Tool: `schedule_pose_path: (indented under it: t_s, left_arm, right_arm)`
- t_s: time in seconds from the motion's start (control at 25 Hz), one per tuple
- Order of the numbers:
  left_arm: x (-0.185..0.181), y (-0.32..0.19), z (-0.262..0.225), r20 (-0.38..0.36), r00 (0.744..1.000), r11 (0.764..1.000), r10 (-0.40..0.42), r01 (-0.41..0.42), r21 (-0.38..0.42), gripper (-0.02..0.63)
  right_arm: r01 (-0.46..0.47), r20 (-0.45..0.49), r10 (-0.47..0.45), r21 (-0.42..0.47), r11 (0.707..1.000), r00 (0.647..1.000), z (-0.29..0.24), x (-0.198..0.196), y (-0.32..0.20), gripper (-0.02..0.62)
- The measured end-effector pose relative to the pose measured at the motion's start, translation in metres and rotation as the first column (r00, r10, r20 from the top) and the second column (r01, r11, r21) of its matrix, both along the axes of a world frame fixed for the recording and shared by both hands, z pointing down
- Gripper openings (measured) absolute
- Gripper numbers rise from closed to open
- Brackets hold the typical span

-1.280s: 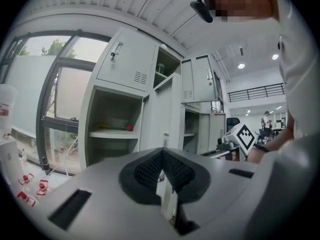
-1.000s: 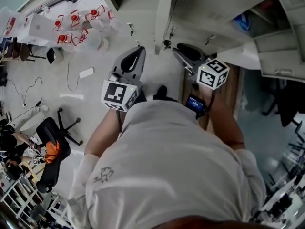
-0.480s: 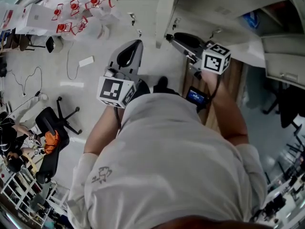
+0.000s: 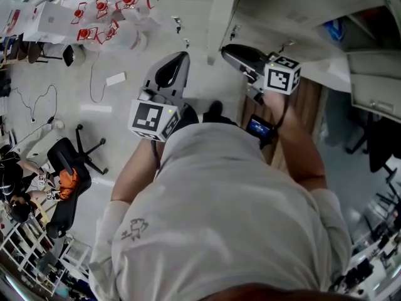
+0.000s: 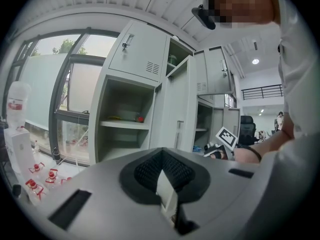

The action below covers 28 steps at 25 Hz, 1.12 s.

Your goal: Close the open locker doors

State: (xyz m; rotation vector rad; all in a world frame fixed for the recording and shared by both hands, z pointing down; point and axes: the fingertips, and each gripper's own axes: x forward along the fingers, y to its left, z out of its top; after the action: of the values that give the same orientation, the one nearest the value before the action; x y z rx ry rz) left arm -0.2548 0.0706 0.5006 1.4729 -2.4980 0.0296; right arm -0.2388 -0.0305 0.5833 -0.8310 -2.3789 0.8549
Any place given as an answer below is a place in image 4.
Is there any person's left black shoe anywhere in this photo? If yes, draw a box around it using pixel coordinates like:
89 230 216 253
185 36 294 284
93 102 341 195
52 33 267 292
180 103 200 125

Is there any person's white t-shirt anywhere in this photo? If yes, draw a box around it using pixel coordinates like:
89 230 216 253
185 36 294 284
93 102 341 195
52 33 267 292
88 122 353 301

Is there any thin dark power cord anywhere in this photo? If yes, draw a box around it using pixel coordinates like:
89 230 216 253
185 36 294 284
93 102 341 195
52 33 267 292
90 52 108 103

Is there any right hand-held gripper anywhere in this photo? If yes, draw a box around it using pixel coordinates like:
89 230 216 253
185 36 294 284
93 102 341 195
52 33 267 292
221 44 301 106

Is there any orange cloth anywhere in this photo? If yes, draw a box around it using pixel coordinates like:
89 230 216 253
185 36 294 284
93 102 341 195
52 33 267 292
58 167 79 202

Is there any person's right black shoe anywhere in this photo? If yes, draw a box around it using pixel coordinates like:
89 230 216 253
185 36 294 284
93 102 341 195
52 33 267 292
206 100 224 120

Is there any brown wooden chair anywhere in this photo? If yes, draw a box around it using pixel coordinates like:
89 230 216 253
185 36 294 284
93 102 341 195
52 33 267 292
3 33 49 71

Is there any white shelf unit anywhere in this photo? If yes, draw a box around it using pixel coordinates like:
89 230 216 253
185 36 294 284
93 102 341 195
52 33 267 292
0 221 91 297

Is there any person's right forearm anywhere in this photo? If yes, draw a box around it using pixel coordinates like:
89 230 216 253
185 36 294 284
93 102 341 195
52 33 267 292
264 91 328 191

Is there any large clear jug red label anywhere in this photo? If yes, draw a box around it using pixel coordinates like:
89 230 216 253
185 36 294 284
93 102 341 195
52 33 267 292
0 0 38 37

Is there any white power strip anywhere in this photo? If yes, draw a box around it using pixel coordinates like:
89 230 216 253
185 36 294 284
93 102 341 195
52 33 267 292
105 70 128 87

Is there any black power adapter cable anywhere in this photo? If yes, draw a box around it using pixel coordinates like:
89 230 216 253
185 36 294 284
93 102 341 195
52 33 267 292
11 84 59 125

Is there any grey waste bin black liner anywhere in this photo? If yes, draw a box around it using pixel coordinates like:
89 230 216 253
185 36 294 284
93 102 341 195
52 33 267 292
61 44 85 68

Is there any small black screen device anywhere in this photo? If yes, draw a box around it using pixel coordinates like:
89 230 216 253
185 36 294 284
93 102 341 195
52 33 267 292
245 114 274 150

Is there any blue packet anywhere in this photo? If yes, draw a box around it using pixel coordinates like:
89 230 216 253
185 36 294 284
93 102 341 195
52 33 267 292
323 19 346 41

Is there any white block pedestal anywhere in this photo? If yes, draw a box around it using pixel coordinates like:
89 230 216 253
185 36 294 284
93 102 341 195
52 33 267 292
300 53 352 93

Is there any wooden slat platform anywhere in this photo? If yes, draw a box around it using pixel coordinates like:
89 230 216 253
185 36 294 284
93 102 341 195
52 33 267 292
241 77 330 175

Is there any person's left forearm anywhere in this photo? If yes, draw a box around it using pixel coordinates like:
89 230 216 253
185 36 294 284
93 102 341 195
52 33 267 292
110 136 167 204

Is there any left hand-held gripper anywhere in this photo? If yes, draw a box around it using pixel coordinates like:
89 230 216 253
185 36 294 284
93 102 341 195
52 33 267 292
127 51 191 143

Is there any white cardboard box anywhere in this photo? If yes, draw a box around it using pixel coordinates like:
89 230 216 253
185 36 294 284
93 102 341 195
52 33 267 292
23 1 79 45

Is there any person's black shoe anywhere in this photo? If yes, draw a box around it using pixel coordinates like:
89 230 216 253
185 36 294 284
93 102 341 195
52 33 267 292
206 100 224 120
180 103 200 125

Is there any black wrist lanyard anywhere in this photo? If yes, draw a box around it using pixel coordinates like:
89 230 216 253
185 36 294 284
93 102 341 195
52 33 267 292
274 95 289 129

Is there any group of clear water jugs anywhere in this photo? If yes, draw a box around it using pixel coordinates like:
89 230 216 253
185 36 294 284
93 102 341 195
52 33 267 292
70 0 157 51

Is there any grey metal locker cabinet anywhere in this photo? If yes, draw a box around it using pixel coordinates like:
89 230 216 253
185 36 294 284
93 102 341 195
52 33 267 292
149 0 401 75

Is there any black office chair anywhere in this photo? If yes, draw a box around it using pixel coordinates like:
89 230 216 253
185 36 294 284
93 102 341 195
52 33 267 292
46 123 109 240
346 111 401 181

